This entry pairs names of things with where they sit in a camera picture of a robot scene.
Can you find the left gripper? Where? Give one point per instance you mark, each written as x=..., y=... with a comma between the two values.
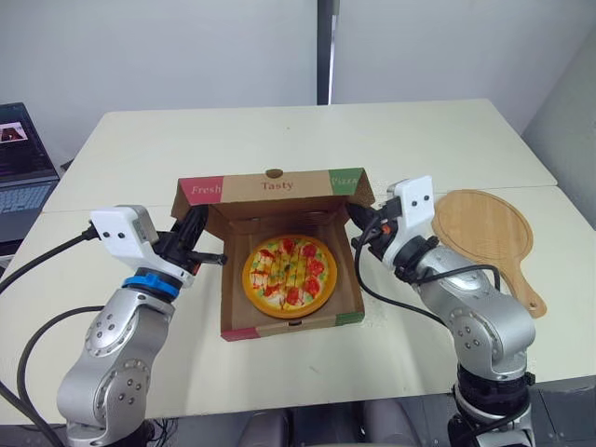
x=173, y=253

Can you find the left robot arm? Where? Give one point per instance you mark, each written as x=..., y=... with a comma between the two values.
x=116, y=344

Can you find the toy pizza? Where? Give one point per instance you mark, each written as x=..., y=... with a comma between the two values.
x=289, y=277

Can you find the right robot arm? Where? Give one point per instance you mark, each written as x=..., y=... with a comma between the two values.
x=484, y=326

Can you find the wooden pizza peel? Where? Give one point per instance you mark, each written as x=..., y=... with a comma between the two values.
x=484, y=228

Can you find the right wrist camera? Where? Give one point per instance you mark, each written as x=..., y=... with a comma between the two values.
x=417, y=205

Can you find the cardboard pizza box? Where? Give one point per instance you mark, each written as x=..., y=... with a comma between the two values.
x=242, y=298

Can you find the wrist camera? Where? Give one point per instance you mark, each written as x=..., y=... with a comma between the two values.
x=122, y=228
x=417, y=205

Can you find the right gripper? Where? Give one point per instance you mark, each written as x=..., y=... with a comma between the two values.
x=378, y=237

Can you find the laptop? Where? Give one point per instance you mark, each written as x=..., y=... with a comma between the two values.
x=21, y=177

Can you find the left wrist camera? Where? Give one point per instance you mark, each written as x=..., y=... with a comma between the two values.
x=122, y=228

